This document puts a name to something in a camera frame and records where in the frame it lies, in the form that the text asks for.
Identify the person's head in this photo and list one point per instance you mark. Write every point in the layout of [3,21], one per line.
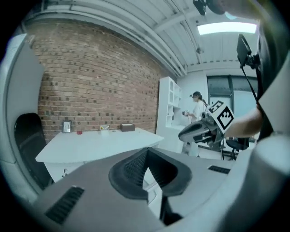
[240,6]

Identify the ceiling light panel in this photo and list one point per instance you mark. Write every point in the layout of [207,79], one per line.
[226,28]

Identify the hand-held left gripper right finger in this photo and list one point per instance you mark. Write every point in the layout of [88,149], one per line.
[199,176]

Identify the small picture frame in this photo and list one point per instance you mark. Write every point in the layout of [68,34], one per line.
[66,127]

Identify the brown tissue box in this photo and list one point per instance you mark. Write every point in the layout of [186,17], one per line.
[127,127]

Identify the person's torso clothing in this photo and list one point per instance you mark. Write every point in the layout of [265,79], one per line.
[265,181]

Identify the white desk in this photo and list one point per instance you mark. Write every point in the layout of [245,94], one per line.
[95,145]

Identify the black swivel chair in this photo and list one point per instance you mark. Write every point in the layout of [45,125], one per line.
[238,143]

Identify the black head-mounted camera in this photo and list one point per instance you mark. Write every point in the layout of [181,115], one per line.
[243,51]

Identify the dark framed window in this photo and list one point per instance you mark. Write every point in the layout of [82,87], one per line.
[219,90]

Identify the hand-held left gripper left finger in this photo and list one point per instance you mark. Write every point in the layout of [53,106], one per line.
[90,192]

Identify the black headset part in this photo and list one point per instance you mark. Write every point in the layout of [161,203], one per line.
[200,6]

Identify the white pen holder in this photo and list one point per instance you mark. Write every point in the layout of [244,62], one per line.
[104,131]

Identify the black office chair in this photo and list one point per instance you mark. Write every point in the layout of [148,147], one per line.
[29,145]

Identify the white shelf cabinet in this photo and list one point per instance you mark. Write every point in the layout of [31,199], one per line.
[166,108]

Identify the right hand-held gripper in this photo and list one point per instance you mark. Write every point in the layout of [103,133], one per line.
[223,117]

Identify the person's right forearm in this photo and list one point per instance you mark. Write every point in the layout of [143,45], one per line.
[247,125]

